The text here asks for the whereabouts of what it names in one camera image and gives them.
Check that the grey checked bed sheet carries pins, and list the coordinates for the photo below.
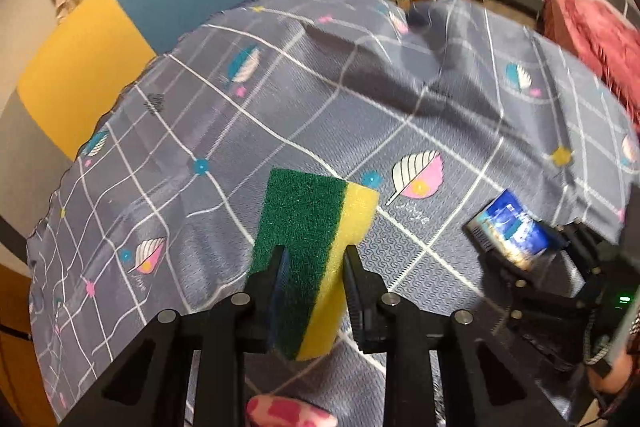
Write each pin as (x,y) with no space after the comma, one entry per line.
(350,107)

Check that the person's right hand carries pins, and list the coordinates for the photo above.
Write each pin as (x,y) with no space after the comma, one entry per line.
(612,374)

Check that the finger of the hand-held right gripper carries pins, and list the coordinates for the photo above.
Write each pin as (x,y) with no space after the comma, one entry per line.
(505,279)
(577,244)

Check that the pink giraffe plush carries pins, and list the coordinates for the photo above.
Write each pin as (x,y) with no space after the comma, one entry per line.
(290,413)

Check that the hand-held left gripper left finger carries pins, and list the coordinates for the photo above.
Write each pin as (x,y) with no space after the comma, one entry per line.
(280,287)

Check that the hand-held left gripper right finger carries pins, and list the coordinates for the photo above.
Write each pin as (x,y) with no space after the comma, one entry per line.
(352,287)

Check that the wooden wardrobe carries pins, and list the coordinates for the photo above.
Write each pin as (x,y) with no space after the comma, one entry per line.
(20,357)

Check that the small blue card box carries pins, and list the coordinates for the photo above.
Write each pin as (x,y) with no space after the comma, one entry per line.
(512,229)

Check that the pink fluffy blanket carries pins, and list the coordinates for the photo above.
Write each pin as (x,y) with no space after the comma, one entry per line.
(595,42)

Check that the yellow green sponge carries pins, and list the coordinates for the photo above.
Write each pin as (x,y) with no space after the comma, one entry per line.
(310,227)

